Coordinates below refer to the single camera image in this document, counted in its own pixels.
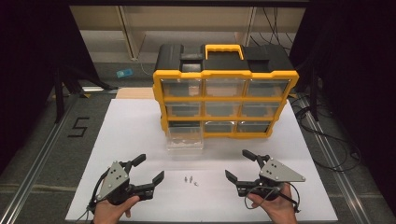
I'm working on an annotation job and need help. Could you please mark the white work board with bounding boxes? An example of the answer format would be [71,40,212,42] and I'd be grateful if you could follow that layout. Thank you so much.
[64,98,339,222]

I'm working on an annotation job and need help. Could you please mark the group of transparent cabinet drawers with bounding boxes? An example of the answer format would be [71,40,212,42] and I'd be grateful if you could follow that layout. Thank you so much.
[161,77,292,134]

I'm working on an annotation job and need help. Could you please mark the person's right hand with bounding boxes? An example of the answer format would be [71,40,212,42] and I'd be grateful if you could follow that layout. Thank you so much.
[247,182,299,224]

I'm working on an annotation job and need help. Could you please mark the wooden board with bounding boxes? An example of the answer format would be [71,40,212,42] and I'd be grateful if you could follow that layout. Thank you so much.
[116,87,156,100]

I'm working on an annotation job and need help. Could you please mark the black hanging cables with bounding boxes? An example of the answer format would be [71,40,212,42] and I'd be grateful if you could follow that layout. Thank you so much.
[248,7,295,50]

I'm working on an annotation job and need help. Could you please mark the black metal stand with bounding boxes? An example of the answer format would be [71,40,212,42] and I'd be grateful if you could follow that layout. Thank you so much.
[307,68,322,122]
[52,63,120,124]

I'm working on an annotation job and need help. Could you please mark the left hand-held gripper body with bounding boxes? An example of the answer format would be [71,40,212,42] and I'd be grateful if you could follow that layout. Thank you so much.
[95,161,155,205]

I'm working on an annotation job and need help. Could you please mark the black floor cable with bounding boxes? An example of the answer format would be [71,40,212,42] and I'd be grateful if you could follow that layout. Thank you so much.
[292,92,363,173]

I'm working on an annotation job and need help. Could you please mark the yellow black organizer cabinet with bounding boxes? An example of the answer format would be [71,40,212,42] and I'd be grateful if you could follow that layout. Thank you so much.
[152,43,301,140]

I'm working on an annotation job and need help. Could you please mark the aluminium floor rail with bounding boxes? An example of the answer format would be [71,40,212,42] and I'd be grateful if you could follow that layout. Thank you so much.
[0,92,82,224]
[298,94,373,224]

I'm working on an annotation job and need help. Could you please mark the clear plastic drawer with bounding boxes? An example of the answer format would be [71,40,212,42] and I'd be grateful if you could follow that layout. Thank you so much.
[165,120,205,152]

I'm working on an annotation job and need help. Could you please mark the black curtain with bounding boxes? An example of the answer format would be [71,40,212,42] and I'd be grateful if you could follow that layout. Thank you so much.
[289,0,396,206]
[0,0,96,175]

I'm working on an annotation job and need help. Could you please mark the person's left hand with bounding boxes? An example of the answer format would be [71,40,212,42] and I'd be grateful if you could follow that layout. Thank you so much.
[92,195,141,224]

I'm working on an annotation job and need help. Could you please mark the small blue packet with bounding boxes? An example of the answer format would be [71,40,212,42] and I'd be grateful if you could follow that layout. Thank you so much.
[116,68,134,79]

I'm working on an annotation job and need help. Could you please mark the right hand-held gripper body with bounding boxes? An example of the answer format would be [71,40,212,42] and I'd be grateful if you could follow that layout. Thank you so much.
[236,155,306,201]

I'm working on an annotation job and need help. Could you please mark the white frame post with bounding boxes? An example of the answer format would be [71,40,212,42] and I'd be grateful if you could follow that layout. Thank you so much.
[118,6,140,61]
[244,7,258,45]

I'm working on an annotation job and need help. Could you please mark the dark cable loop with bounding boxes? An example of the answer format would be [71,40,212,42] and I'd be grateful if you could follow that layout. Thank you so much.
[243,185,278,210]

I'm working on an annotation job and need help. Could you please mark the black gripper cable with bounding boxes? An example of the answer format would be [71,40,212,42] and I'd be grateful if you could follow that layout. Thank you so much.
[278,181,303,215]
[74,169,110,224]

